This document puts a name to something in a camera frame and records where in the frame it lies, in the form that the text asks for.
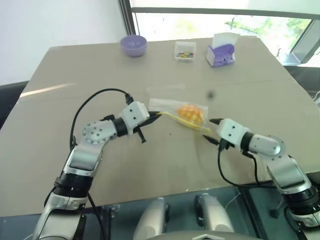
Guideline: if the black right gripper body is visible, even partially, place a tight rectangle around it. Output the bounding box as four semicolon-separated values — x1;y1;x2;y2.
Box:
218;138;235;151

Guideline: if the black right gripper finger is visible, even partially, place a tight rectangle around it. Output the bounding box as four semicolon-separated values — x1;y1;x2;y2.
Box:
202;134;221;146
209;117;227;126

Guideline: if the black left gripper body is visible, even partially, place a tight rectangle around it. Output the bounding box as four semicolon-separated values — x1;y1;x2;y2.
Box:
131;116;154;145

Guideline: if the clear yellow-zip plastic bag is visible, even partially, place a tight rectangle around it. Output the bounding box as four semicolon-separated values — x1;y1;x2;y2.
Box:
148;97;212;134

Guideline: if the yellow bun toy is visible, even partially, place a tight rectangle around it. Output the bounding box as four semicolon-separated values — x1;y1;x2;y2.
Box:
176;104;204;126

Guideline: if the purple tissue box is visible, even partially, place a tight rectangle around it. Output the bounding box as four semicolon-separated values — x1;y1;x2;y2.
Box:
206;43;237;68

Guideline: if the clear box of coloured pieces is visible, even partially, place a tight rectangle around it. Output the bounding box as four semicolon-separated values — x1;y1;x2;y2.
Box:
173;41;197;63

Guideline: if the purple bowl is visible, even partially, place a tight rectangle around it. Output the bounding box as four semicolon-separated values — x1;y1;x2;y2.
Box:
120;35;148;58

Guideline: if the silver right robot leg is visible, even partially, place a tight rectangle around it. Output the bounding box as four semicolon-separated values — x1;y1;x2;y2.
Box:
194;192;236;235

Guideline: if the silver robot leg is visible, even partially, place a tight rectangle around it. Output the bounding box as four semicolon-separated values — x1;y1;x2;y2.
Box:
132;197;171;240
194;192;236;235

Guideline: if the black table leg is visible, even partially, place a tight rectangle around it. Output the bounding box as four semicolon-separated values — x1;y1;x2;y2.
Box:
237;186;266;240
99;203;121;240

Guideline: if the white tissue sheet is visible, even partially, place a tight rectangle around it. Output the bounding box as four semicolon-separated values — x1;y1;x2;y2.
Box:
212;32;241;49

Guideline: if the black office chair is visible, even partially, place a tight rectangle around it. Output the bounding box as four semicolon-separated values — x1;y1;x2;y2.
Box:
269;199;288;220

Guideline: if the grey robot torso front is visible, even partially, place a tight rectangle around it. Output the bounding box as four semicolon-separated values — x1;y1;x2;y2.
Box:
154;231;261;240

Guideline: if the silver left robot leg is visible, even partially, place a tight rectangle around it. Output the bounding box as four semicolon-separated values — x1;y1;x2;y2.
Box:
132;197;171;240

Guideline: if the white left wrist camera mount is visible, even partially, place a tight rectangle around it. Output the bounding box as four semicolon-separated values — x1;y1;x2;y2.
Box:
118;100;151;136

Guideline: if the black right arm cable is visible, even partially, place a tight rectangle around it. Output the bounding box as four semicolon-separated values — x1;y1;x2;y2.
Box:
216;142;276;189

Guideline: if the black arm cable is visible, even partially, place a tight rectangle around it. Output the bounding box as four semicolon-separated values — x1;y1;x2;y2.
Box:
216;142;276;189
69;87;135;152

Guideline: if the white floor cable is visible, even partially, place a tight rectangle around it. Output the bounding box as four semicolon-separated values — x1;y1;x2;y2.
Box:
224;192;241;211

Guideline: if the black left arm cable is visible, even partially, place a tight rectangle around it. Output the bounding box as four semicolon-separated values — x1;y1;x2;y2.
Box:
69;87;135;152

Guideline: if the dark window frame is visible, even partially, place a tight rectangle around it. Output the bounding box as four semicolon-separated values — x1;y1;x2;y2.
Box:
119;0;320;66

